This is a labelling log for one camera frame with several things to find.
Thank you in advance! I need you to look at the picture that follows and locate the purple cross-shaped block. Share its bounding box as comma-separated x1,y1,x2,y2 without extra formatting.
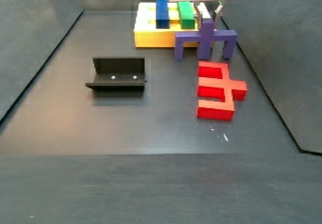
175,18,238,60

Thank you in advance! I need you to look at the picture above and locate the yellow slotted board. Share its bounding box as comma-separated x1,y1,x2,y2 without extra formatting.
133,1,213,49

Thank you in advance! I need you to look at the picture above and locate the green long bar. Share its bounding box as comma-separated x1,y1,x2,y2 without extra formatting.
178,1,196,29

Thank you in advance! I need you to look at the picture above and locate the blue long bar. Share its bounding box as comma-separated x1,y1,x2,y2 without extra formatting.
157,0,170,29

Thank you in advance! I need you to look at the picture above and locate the red interlocking block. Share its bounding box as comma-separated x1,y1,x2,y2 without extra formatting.
197,61,248,121

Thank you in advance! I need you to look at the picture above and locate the black angle bracket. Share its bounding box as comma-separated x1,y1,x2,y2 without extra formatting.
86,56,146,89

